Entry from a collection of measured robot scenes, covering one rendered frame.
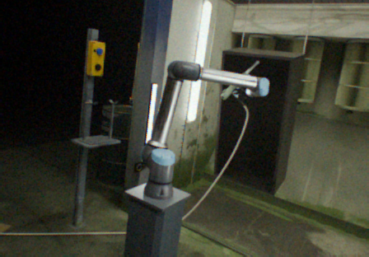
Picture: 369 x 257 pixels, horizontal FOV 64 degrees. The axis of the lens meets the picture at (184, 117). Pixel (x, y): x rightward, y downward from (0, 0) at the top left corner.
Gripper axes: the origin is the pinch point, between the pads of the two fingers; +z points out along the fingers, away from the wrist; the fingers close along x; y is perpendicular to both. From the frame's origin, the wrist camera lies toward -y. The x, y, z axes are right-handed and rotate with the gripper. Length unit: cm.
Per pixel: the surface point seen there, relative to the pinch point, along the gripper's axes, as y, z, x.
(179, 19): -69, 46, 26
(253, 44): 15, 81, 110
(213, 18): -42, 74, 79
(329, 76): 94, 30, 135
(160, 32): -72, 37, -3
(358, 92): 98, -18, 106
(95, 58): -91, 28, -64
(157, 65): -52, 43, -22
